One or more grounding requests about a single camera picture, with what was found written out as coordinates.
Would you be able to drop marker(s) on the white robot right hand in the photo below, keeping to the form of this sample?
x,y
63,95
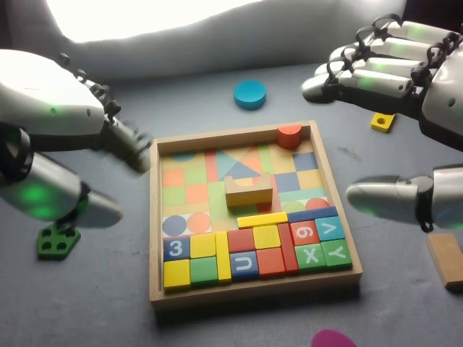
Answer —
x,y
441,105

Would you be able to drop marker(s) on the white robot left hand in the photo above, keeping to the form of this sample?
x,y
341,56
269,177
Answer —
x,y
43,101

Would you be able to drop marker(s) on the wooden arch block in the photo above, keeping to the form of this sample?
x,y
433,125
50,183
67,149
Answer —
x,y
249,195

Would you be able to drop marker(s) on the red rounded block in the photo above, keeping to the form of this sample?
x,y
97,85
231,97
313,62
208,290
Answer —
x,y
289,136

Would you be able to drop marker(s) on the wooden block tray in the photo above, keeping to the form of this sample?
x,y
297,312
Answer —
x,y
181,180

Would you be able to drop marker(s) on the yellow square one-hole piece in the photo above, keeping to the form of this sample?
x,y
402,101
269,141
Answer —
x,y
387,124

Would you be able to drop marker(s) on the green pentagon holed piece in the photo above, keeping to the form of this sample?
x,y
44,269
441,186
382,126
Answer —
x,y
54,238

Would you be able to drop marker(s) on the white backdrop sheet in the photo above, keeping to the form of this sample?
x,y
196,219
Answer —
x,y
181,54

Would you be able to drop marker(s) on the brown wooden plank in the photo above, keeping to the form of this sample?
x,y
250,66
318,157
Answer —
x,y
448,260

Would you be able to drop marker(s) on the blue round disc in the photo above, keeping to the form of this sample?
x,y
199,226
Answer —
x,y
249,94

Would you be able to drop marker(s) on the grey table cloth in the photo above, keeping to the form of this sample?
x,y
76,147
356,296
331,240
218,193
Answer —
x,y
90,307

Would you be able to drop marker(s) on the magenta round disc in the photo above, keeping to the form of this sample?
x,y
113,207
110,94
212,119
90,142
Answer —
x,y
332,339

